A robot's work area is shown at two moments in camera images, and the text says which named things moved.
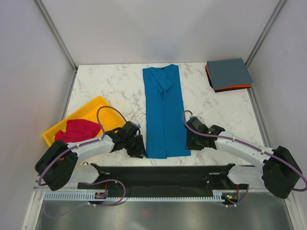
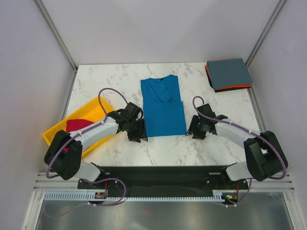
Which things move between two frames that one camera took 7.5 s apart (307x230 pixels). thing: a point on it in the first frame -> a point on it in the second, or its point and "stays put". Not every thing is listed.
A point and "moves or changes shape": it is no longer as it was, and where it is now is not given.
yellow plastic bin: x=98 y=111 stays put
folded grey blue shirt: x=229 y=72 stays put
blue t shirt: x=165 y=123 moves or changes shape
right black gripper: x=189 y=145 -> x=195 y=119
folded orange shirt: x=248 y=86 stays put
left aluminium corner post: x=55 y=33 stays put
